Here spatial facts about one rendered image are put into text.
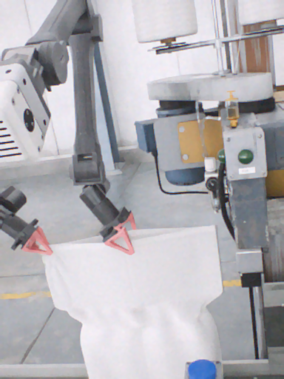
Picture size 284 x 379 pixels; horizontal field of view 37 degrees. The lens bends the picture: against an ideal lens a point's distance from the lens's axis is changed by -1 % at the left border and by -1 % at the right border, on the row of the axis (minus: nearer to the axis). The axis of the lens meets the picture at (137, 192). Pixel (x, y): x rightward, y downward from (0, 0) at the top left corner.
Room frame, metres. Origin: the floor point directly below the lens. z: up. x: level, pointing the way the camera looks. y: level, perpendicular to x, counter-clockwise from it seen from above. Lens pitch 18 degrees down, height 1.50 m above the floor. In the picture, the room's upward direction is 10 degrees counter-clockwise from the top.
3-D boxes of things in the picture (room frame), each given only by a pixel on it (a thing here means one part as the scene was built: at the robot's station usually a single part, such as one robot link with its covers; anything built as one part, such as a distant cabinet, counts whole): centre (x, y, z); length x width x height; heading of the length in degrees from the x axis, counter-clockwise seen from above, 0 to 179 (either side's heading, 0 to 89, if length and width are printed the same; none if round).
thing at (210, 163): (1.05, -0.20, 1.14); 0.05 x 0.04 x 0.16; 167
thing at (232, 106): (0.86, -0.22, 1.37); 0.03 x 0.02 x 0.03; 77
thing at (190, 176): (1.33, -0.17, 1.21); 0.15 x 0.15 x 0.25
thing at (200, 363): (0.73, -0.07, 0.84); 0.06 x 0.06 x 0.02
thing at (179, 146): (1.24, -0.22, 1.23); 0.28 x 0.07 x 0.16; 77
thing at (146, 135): (1.31, -0.07, 1.25); 0.10 x 0.08 x 0.12; 12
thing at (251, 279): (0.85, -0.22, 0.98); 0.09 x 0.05 x 0.05; 167
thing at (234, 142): (0.80, -0.22, 1.29); 0.08 x 0.05 x 0.09; 77
